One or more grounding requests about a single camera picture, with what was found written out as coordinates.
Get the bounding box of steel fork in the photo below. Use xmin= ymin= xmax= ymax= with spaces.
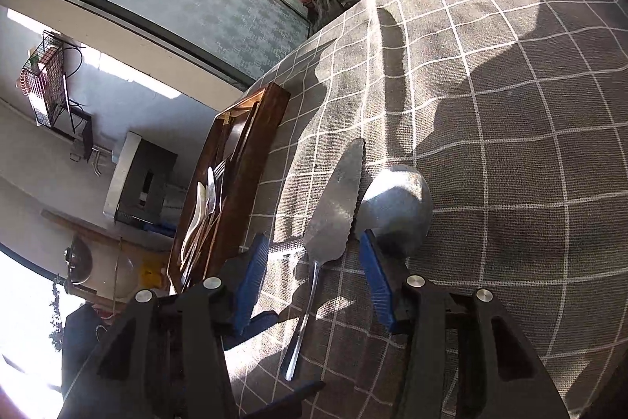
xmin=205 ymin=158 xmax=230 ymax=219

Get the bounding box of plastic bag on floor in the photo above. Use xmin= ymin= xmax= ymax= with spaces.
xmin=300 ymin=0 xmax=344 ymax=27

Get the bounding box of large steel ladle spoon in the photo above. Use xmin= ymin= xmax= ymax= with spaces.
xmin=273 ymin=164 xmax=434 ymax=259

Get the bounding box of white ceramic spoon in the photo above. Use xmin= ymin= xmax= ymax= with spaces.
xmin=181 ymin=182 xmax=208 ymax=264

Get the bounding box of white sink cabinet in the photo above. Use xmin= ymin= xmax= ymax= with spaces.
xmin=103 ymin=131 xmax=178 ymax=227

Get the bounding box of wooden utensil tray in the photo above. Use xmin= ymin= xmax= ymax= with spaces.
xmin=167 ymin=83 xmax=290 ymax=293

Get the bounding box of steel serrated cake server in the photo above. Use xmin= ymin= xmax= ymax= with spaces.
xmin=281 ymin=137 xmax=365 ymax=382

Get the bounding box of wire rack shelf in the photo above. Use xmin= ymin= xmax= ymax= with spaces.
xmin=17 ymin=31 xmax=67 ymax=128

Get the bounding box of grey checked tablecloth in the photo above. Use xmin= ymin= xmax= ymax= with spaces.
xmin=231 ymin=0 xmax=627 ymax=418

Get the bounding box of dark pot lid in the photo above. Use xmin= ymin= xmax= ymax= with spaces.
xmin=64 ymin=235 xmax=94 ymax=285

